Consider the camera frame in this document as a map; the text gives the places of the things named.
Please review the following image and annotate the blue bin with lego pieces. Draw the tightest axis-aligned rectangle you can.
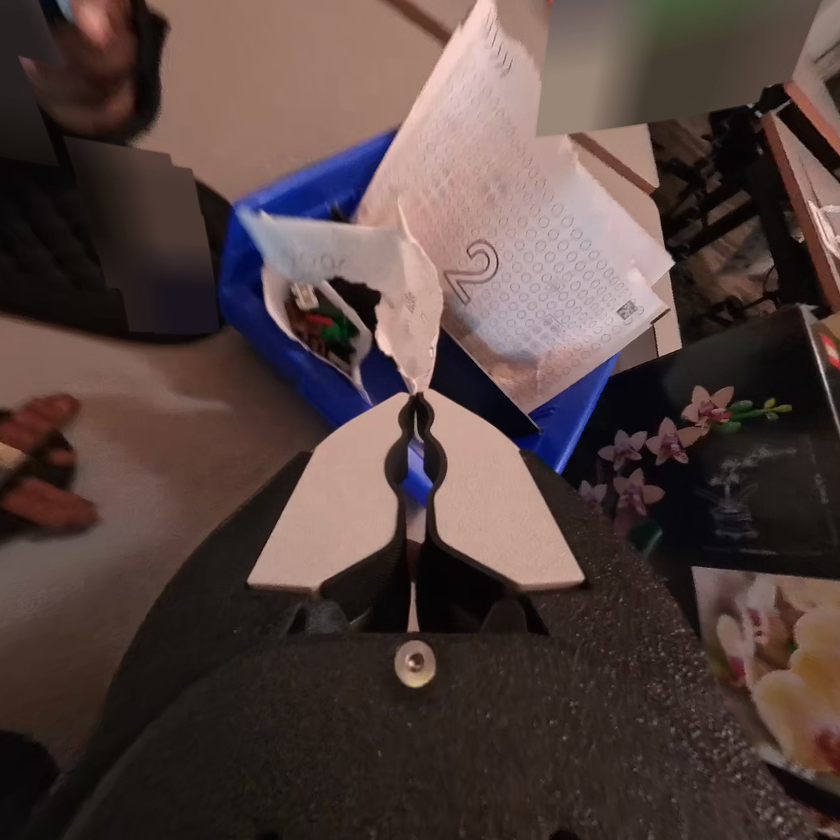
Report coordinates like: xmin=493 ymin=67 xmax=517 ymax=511
xmin=218 ymin=128 xmax=621 ymax=473

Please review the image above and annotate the white printed paper bag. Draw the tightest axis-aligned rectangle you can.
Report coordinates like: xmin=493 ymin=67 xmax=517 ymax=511
xmin=354 ymin=0 xmax=677 ymax=414

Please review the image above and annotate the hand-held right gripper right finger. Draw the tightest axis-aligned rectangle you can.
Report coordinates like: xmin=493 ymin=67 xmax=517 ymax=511
xmin=419 ymin=391 xmax=586 ymax=595

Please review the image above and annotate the pile of small lego pieces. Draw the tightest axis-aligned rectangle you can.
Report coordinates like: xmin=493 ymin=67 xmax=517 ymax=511
xmin=283 ymin=279 xmax=362 ymax=362

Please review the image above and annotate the dark brown printed box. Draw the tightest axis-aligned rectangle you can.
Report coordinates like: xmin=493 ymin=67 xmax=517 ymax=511
xmin=564 ymin=305 xmax=840 ymax=782

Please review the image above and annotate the torn white paper bag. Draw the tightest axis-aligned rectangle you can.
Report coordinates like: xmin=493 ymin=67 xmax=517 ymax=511
xmin=238 ymin=200 xmax=444 ymax=401

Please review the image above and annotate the black quilted armrest pad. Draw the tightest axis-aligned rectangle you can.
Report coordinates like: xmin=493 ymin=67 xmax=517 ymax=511
xmin=0 ymin=151 xmax=231 ymax=342

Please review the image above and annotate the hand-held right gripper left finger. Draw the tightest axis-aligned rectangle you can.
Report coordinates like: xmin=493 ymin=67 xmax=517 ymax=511
xmin=246 ymin=392 xmax=417 ymax=597

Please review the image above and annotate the wooden edged white table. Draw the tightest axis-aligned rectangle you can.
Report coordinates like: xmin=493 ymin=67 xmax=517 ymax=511
xmin=761 ymin=79 xmax=840 ymax=263

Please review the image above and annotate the black metal desk frame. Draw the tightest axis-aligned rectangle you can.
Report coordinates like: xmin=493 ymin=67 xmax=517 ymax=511
xmin=650 ymin=108 xmax=821 ymax=309

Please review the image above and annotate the round brown orange lego build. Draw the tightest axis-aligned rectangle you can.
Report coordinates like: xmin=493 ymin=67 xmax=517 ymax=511
xmin=0 ymin=392 xmax=101 ymax=546

